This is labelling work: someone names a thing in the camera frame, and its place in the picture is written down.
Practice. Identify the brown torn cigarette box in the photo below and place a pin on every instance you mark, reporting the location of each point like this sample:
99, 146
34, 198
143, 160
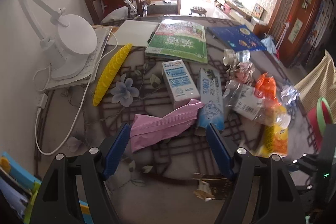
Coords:
212, 187

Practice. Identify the pink paper wrapper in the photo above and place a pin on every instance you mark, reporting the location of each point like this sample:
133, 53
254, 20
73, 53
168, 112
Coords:
148, 130

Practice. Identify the red bin with green rim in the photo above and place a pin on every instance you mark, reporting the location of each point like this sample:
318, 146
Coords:
319, 116

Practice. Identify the yellow orange snack bag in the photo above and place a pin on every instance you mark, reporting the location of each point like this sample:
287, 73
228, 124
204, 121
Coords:
274, 135

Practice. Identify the blue yellow toy bin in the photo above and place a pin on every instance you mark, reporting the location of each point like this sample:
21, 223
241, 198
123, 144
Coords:
18, 188

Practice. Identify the yellow textured banana-shaped object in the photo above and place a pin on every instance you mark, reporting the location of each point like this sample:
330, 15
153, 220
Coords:
109, 73

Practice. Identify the light blue flattened carton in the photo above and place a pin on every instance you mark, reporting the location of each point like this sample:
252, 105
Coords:
210, 90

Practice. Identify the crumpled silver blue wrapper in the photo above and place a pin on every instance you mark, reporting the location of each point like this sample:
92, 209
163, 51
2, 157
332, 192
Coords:
289, 94

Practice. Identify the white blue milk carton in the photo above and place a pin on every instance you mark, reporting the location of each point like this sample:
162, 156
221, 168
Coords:
179, 83

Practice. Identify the beige checkered cloth on chair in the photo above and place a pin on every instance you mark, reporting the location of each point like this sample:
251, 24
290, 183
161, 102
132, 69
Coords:
320, 82

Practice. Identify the white desk lamp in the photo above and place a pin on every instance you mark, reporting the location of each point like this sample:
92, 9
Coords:
71, 45

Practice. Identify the orange plastic bag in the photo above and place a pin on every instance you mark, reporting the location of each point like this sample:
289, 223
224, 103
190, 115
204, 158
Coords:
267, 85

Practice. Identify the stack of papers under lamp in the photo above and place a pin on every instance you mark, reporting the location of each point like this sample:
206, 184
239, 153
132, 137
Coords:
103, 34

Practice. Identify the crumpled pink floral wrapper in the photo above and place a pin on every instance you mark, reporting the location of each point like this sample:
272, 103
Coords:
242, 72

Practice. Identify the white notebook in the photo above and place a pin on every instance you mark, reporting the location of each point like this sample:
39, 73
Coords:
137, 33

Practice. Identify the crushed clear plastic bottle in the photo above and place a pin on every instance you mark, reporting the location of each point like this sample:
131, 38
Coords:
230, 57

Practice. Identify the green cover book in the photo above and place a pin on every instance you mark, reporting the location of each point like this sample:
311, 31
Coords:
179, 39

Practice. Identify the light blue plastic bag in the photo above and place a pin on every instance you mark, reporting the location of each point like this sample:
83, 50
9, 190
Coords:
269, 44

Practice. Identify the blue cover book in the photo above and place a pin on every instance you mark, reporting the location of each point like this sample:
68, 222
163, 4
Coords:
238, 38

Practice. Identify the small round rolling stool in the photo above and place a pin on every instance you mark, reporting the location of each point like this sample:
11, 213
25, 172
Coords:
198, 10

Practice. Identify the low tv cabinet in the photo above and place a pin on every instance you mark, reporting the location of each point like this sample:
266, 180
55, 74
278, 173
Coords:
244, 17

